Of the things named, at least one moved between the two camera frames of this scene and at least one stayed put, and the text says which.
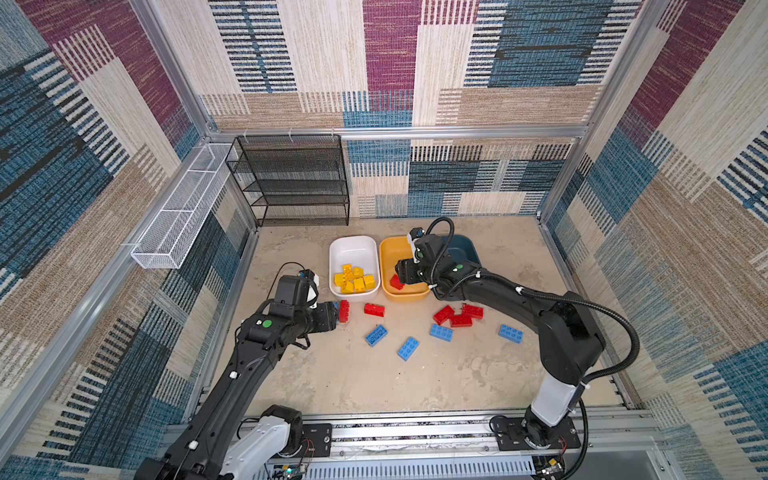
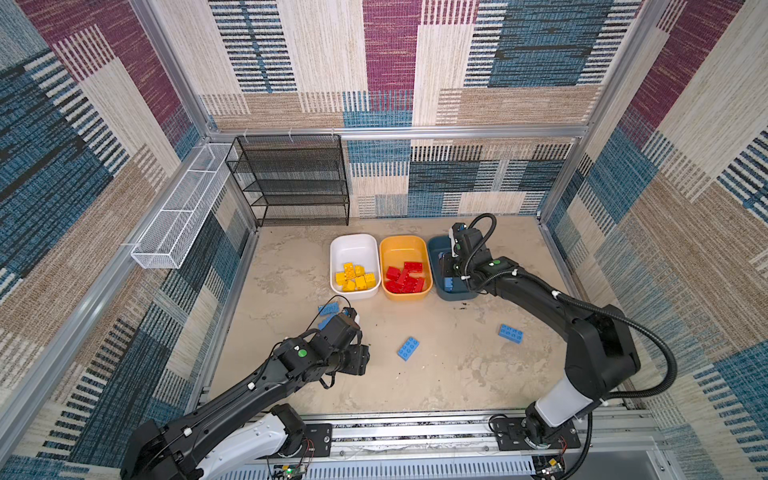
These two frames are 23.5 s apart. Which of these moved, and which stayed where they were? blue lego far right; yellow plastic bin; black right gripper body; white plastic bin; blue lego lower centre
Moved: black right gripper body
Stayed: white plastic bin; yellow plastic bin; blue lego lower centre; blue lego far right
